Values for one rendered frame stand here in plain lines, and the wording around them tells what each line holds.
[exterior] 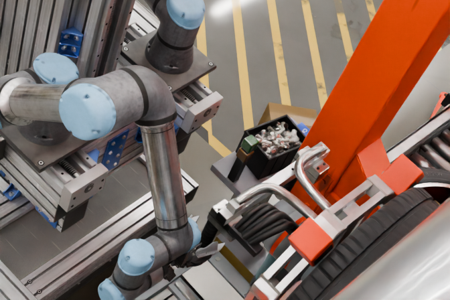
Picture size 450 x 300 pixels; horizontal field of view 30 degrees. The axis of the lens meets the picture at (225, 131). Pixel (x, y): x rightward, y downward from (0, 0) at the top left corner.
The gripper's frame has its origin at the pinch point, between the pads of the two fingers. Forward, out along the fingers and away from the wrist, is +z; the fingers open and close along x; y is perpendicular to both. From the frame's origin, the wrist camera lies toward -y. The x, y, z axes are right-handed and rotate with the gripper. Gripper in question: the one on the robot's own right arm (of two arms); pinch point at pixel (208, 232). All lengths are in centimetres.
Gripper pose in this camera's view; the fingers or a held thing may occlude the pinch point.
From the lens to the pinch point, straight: 219.3
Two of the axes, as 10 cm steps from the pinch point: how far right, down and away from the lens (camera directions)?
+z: 6.7, -3.9, 6.3
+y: 2.9, -6.4, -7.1
